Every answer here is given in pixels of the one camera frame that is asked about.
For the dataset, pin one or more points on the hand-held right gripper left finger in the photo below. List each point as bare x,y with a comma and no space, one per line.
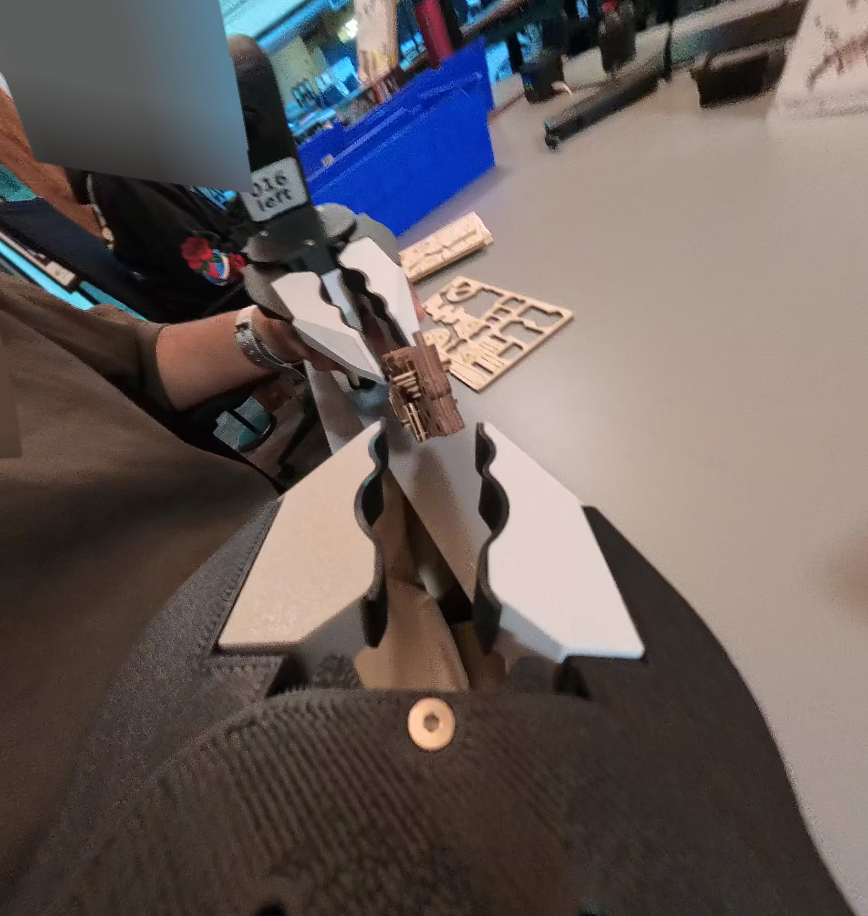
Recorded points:
298,565

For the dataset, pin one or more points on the person's left hand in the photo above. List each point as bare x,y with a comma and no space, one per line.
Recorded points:
284,342

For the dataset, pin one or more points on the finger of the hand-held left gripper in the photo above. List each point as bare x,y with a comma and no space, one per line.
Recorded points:
387,286
319,315

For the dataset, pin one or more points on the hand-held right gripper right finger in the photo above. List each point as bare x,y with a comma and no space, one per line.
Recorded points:
563,572

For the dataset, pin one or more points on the black bar on table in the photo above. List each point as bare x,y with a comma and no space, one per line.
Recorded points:
598,107

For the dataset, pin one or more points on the dark box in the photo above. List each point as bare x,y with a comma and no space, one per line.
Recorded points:
738,75

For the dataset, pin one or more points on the wooden puzzle sheet frame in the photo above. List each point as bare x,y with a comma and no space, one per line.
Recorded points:
557,315

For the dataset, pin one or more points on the beige trousers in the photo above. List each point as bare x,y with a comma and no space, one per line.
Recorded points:
405,630

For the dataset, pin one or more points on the person's left forearm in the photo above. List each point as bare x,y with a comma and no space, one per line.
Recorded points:
198,365

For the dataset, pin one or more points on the wooden puzzle model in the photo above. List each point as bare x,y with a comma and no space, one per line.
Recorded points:
427,401

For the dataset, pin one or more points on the olive green shirt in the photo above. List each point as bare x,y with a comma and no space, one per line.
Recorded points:
83,537

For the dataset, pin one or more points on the large blue storage bin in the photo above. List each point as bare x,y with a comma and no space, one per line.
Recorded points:
405,143

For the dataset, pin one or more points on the red cylinder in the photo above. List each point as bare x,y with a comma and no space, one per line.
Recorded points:
437,28

